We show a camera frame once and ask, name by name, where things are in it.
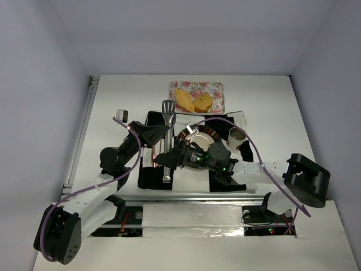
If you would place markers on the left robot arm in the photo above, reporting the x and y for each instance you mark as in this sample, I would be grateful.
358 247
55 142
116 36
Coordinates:
65 223

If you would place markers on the dark rimmed round plate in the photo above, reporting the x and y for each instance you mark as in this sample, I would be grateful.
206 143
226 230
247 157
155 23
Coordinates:
204 138

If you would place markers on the yellow oval bread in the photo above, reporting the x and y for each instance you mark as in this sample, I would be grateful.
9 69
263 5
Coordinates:
184 100

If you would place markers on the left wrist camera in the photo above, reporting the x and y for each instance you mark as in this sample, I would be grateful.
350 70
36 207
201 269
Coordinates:
122 115

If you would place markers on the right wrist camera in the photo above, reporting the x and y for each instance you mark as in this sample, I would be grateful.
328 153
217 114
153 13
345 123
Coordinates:
193 131

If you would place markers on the copper spoon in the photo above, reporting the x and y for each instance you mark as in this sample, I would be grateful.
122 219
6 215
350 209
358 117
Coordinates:
161 146

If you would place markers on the metal cup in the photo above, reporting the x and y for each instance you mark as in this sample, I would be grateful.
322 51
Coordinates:
236 138

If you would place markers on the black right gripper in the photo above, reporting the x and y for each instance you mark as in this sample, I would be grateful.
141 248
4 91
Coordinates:
181 155

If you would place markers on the brown round bread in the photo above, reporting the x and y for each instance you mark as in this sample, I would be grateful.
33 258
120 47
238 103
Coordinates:
203 103

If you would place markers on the silver metal tongs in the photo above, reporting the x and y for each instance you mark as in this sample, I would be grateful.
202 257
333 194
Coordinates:
169 114

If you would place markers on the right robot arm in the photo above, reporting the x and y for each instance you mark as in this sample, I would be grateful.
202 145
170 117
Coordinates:
300 182

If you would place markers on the black white checkered cloth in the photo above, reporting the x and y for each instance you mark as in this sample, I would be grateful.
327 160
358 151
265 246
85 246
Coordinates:
188 180

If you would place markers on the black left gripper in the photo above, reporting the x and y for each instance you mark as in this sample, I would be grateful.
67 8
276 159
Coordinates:
138 131

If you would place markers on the floral rectangular tray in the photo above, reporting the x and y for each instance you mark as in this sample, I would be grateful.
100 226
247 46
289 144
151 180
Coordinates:
196 88

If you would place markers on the copper knife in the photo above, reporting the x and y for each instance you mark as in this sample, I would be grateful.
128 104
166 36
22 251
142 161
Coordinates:
153 156

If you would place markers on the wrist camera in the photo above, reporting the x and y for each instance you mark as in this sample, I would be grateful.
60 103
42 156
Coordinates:
193 131
122 115

